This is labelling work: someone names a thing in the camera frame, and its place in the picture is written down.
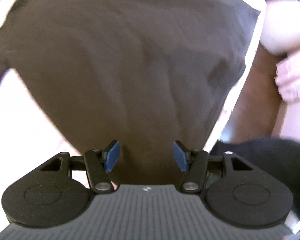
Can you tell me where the dark cloth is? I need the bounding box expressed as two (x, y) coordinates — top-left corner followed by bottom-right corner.
(210, 137), (300, 220)

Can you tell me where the pink curtain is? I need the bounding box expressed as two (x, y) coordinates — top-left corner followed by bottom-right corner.
(261, 0), (300, 142)

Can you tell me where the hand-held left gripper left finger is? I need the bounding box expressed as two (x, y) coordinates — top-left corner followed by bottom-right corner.
(22, 140), (120, 194)

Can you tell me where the dark shirt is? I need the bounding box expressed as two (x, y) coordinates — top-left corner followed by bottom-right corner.
(0, 0), (262, 187)

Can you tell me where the pink floral blanket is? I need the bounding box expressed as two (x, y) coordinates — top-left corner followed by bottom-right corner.
(0, 0), (268, 193)

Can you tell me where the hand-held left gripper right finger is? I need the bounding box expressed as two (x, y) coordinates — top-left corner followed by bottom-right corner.
(173, 141), (264, 193)

